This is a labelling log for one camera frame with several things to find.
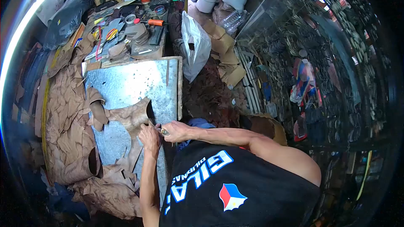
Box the heap of cardboard pieces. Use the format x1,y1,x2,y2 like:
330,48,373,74
202,19,247,89

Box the small metal cutting knife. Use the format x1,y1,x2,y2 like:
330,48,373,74
148,119,170,136

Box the stack of leather sole cutouts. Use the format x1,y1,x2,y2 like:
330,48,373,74
124,23,150,46

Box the pile of brown leather hides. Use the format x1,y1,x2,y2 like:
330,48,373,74
35,35,106,186

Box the brown leather piece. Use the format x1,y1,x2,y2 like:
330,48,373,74
87,97,156,152

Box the person's right fingers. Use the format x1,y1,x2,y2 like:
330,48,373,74
160,124,178,143

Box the person's legs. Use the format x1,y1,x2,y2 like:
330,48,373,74
177,117,218,150

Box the orange handled tool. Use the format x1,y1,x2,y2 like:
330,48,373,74
134,18,165,27

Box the galvanized metal sheet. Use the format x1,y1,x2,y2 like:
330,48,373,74
85,57,180,209

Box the black sharpening stone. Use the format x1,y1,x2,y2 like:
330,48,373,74
149,25,165,46

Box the red handled scissors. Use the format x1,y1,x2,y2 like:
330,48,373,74
95,25,104,61

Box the clear plastic bottle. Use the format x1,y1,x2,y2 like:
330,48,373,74
219,9,248,35

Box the dark plastic bag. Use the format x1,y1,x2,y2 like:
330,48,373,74
44,0,84,50

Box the white plastic bag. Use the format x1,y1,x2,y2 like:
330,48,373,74
181,10,212,83

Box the person's left fingers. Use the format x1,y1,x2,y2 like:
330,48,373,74
138,123,161,137

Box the person's left hand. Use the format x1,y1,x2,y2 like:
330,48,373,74
138,123,162,159

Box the person's right hand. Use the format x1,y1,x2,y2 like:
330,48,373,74
160,120,195,144

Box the glass display case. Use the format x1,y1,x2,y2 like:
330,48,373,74
235,0,398,152

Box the yellow handled scissors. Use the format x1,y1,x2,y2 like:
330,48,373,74
100,28,118,46

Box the bundle of white pipes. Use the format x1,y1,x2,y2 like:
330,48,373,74
235,46,264,115

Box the person's body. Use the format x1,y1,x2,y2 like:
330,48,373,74
159,134,322,227

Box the heap of leather offcuts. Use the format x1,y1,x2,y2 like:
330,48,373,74
71,139,143,220

